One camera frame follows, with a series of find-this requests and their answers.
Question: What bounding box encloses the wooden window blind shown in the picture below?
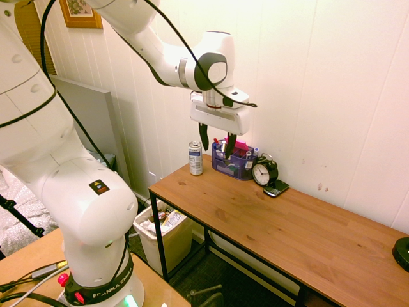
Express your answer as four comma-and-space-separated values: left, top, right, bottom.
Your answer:
13, 0, 58, 76

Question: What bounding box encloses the grey headboard panel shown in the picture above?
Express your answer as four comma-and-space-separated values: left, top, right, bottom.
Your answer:
48, 74, 131, 186

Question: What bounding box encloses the black camera stand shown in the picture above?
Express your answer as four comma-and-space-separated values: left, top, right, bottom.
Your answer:
0, 194, 45, 238

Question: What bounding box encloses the pink sticky note pad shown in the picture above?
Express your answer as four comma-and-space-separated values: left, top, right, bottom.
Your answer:
223, 136, 250, 156

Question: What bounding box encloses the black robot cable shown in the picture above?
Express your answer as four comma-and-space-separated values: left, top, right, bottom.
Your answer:
0, 0, 258, 205

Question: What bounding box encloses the black mobile phone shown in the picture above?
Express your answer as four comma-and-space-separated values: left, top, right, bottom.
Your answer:
263, 179, 290, 198

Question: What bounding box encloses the black round object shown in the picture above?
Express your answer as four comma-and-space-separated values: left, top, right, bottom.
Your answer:
392, 237, 409, 273

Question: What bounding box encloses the silver blue-labelled can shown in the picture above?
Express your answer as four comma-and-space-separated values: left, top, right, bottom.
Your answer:
188, 140, 204, 177

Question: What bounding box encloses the black clamp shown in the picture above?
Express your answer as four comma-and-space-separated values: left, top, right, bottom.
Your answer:
186, 283, 224, 307

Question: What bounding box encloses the black alarm clock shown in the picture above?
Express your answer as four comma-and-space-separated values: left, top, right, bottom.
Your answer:
251, 152, 279, 187

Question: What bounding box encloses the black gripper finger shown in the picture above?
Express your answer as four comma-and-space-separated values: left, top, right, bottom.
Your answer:
225, 132, 238, 160
198, 122, 210, 151

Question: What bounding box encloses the white trash bin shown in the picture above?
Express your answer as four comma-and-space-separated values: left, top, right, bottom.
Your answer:
132, 200, 194, 276

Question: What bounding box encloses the wooden table with black frame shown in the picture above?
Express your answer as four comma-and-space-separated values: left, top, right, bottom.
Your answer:
148, 153, 409, 307

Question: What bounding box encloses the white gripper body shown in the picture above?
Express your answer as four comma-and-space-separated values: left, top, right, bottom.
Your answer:
189, 95, 251, 136

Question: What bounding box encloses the white patterned bedding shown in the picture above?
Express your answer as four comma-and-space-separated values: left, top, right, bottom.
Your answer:
0, 166, 59, 257

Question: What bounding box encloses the purple desk organizer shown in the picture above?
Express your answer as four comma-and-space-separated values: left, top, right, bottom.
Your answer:
211, 140, 258, 182

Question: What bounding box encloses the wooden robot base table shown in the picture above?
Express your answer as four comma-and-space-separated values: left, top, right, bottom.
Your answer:
0, 227, 192, 307

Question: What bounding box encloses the wooden framed picture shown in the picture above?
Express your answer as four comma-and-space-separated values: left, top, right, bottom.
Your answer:
58, 0, 104, 29

